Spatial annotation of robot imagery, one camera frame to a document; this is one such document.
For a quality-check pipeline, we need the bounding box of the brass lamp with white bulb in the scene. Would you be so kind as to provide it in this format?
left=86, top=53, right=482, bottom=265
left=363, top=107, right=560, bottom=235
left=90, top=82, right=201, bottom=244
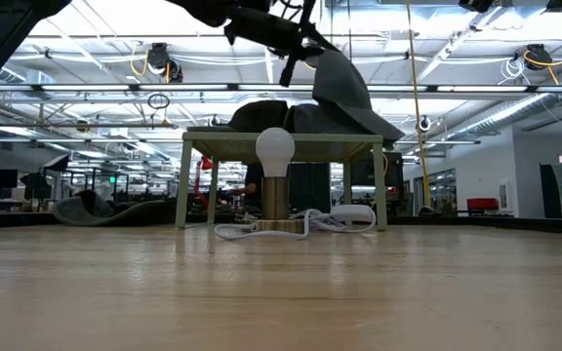
left=254, top=127, right=306, bottom=236

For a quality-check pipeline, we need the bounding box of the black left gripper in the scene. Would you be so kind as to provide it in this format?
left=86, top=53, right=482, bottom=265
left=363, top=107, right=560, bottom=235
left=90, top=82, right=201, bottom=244
left=223, top=0, right=341, bottom=89

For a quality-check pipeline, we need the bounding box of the grey cloth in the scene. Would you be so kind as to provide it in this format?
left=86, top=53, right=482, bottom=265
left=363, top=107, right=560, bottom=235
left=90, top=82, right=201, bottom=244
left=310, top=47, right=406, bottom=144

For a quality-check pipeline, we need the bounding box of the black standing panel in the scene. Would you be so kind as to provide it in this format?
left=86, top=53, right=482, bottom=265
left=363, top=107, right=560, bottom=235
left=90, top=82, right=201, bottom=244
left=539, top=163, right=562, bottom=219

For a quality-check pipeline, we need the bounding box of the black reel with yellow cord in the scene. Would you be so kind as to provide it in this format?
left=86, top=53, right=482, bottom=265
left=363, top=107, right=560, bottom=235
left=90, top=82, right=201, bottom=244
left=523, top=43, right=554, bottom=72

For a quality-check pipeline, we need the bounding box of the black ceiling cord reel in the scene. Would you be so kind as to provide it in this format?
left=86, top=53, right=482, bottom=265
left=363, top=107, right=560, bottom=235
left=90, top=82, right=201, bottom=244
left=145, top=42, right=184, bottom=85

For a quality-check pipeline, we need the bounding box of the red background object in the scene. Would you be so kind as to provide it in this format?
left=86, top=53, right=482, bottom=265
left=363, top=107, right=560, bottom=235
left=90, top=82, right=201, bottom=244
left=193, top=155, right=214, bottom=211

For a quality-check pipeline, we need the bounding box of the black background cabinet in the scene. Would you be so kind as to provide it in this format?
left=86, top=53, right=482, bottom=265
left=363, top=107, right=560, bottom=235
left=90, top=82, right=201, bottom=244
left=349, top=152, right=405, bottom=192

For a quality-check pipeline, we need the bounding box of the dark charcoal baseball cap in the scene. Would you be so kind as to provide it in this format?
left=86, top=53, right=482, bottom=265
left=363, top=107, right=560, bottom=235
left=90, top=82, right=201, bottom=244
left=185, top=98, right=291, bottom=135
left=51, top=188, right=179, bottom=229

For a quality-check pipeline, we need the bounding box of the long yellow hanging cord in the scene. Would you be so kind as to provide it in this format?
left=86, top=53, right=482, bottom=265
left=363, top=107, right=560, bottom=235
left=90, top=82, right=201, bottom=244
left=404, top=0, right=431, bottom=209

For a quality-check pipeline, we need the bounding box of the silver ventilation duct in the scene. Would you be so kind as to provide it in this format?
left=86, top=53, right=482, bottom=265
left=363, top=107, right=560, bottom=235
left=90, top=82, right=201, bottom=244
left=449, top=91, right=553, bottom=140

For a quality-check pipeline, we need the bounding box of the red seat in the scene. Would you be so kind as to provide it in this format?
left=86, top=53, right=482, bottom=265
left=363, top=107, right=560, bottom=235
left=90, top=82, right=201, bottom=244
left=465, top=197, right=501, bottom=216

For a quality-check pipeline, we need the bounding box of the white ceiling cable coil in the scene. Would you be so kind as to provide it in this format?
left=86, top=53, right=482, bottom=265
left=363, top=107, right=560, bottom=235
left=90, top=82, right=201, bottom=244
left=500, top=56, right=527, bottom=87

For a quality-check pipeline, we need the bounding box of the white lamp cable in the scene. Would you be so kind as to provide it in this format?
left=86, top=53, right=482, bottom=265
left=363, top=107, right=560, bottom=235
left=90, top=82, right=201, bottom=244
left=213, top=208, right=378, bottom=243

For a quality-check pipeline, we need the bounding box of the green perforated metal stand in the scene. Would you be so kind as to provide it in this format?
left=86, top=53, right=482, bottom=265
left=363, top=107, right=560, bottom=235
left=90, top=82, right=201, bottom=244
left=174, top=131, right=389, bottom=233

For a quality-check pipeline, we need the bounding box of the yellow reel cord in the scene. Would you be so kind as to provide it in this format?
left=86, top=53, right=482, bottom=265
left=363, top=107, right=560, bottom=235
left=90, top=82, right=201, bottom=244
left=522, top=40, right=562, bottom=129

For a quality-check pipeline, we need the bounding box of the black hanging cable loop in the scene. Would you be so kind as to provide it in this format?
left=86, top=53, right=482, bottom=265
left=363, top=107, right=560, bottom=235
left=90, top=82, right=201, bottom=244
left=146, top=93, right=172, bottom=111

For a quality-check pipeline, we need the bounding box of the person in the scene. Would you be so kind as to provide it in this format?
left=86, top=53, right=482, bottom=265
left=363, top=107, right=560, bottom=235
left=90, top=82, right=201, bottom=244
left=228, top=162, right=265, bottom=212

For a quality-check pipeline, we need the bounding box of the white cable switch box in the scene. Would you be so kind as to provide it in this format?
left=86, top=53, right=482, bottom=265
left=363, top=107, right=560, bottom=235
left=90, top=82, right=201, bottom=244
left=329, top=204, right=377, bottom=225

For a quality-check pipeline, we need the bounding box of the black aluminium table frame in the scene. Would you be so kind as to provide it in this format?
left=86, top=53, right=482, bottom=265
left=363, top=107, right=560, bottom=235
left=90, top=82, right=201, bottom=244
left=0, top=209, right=562, bottom=237

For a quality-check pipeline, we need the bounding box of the white wall box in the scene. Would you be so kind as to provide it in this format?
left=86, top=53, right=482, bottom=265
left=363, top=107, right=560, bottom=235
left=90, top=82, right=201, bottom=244
left=498, top=179, right=513, bottom=213

